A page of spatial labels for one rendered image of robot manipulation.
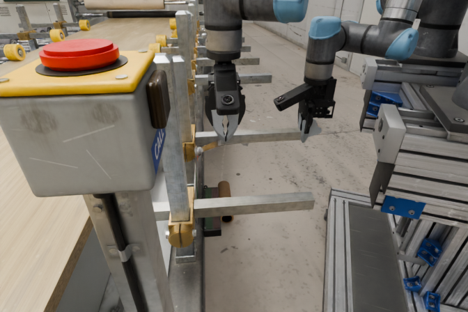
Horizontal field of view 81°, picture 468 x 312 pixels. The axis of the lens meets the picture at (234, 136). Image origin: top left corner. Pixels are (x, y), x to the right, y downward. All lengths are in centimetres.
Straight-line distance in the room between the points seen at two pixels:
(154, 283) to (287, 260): 133
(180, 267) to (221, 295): 78
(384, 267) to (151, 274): 124
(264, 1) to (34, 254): 54
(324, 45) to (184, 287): 65
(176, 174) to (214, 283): 102
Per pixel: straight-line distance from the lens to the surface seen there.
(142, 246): 24
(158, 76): 17
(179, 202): 56
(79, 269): 67
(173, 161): 50
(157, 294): 29
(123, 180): 17
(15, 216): 63
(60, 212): 60
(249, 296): 145
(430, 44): 114
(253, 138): 83
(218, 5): 54
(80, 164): 17
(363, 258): 141
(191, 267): 69
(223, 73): 56
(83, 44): 18
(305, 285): 151
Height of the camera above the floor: 126
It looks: 30 degrees down
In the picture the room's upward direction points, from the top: straight up
